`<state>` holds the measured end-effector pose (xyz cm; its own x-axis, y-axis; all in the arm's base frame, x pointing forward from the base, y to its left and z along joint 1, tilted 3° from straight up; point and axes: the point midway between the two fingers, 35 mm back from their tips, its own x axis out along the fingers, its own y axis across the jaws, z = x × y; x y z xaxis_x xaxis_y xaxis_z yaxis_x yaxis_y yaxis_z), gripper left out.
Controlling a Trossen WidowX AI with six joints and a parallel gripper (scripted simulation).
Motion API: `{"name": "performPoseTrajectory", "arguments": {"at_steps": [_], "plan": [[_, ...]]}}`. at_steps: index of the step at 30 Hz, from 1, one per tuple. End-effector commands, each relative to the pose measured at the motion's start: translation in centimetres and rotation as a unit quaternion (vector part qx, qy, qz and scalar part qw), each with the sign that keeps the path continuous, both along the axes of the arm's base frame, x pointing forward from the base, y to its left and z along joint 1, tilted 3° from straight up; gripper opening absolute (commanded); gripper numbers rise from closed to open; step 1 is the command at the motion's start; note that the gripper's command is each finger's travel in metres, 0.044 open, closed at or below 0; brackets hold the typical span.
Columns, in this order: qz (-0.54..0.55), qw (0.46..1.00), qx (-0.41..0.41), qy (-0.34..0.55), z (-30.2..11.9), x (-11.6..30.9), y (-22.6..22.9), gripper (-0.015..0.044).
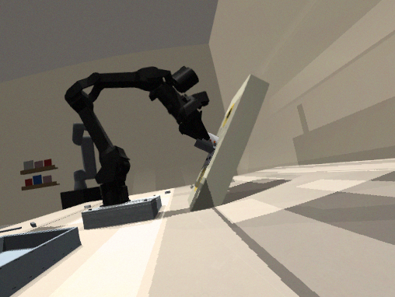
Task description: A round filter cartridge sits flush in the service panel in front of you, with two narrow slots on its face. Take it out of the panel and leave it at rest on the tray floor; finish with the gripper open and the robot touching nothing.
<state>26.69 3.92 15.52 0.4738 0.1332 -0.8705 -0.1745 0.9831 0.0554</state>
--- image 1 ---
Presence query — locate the white cylinder with two slots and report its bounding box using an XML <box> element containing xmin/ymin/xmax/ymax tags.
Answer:
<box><xmin>202</xmin><ymin>133</ymin><xmax>219</xmax><ymax>146</ymax></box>

